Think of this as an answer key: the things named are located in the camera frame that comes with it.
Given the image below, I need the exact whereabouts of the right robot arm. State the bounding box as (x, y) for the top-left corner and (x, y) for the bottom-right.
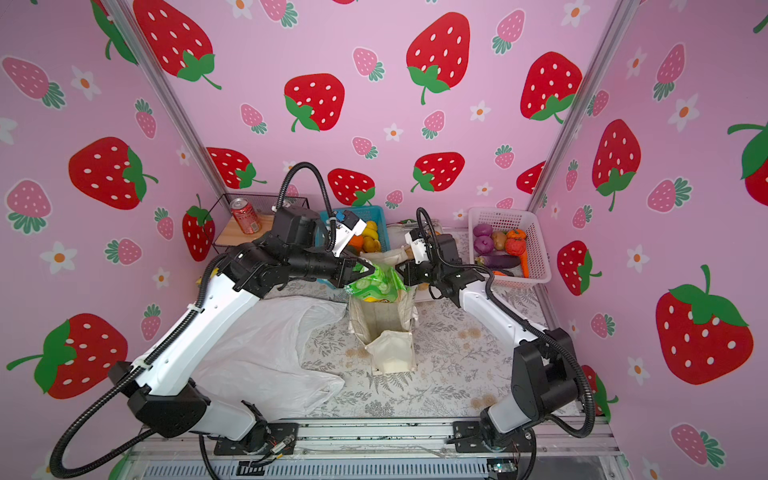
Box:
(395, 207), (596, 450)

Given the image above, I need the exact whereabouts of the purple onion back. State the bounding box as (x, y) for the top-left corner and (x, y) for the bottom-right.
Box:
(473, 223), (493, 237)

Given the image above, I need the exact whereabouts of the black wire wooden shelf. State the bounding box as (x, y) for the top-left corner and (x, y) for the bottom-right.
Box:
(210, 193), (277, 254)

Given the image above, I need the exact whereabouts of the red tomato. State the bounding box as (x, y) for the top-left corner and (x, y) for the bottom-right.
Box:
(505, 238), (527, 257)

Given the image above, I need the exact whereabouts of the white plastic tray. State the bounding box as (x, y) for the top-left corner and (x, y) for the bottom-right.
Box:
(387, 221), (469, 257)

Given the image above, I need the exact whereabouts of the purple onion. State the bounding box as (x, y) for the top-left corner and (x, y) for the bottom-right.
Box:
(473, 223), (493, 237)
(473, 235), (495, 256)

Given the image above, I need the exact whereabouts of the white plastic bag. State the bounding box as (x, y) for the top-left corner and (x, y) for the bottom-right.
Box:
(192, 296), (346, 421)

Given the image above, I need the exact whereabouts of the brown potato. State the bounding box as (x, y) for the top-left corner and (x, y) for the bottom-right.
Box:
(491, 231), (507, 251)

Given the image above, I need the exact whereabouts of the teal plastic basket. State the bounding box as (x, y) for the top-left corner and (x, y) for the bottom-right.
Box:
(314, 206), (390, 252)

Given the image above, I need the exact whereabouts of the purple eggplant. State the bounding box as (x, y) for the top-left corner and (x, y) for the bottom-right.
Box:
(475, 255), (521, 270)

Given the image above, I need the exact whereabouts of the green chips bag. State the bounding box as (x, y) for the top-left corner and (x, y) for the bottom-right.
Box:
(344, 263), (407, 303)

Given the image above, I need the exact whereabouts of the metal base rail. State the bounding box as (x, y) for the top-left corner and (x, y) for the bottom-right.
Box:
(116, 418), (632, 479)

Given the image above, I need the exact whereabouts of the yellow lemon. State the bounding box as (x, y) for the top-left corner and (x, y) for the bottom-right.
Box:
(363, 236), (382, 253)

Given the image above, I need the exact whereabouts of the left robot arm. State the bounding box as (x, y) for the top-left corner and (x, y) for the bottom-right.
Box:
(49, 197), (366, 479)

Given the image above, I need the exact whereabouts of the white plastic basket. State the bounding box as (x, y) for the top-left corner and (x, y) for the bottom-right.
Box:
(468, 207), (552, 289)

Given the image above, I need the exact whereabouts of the purple onion front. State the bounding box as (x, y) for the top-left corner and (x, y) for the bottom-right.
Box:
(473, 235), (495, 256)

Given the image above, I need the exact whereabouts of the red soda can left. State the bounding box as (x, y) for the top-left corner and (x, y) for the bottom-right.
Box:
(230, 197), (261, 235)

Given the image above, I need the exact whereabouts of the orange carrot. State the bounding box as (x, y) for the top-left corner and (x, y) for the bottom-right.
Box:
(520, 252), (530, 278)

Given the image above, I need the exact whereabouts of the beige canvas tote bag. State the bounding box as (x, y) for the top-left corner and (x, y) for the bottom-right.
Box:
(348, 248), (418, 375)

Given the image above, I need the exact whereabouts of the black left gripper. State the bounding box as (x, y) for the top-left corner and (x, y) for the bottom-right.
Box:
(288, 249), (377, 291)

